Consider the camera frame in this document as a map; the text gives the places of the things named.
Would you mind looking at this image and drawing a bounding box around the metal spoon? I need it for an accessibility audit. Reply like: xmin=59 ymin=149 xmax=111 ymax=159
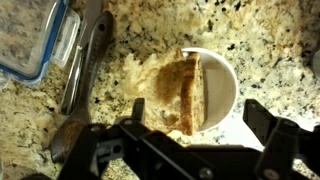
xmin=49 ymin=10 xmax=114 ymax=164

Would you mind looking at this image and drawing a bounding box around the white ceramic bowl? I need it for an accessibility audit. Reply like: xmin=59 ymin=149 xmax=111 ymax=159
xmin=179 ymin=47 xmax=238 ymax=133

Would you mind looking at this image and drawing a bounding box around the crusty brown bread slice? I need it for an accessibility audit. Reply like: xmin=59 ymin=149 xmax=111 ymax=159
xmin=179 ymin=51 xmax=206 ymax=137

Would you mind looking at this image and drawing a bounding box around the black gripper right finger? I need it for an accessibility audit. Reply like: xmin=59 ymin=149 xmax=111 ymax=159
xmin=242 ymin=98 xmax=320 ymax=180

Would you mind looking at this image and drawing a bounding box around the shiny metal utensil handle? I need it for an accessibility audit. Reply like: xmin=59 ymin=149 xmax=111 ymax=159
xmin=60 ymin=0 xmax=103 ymax=116

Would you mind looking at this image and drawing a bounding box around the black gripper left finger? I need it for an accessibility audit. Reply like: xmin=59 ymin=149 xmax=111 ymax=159
xmin=56 ymin=97 xmax=214 ymax=180

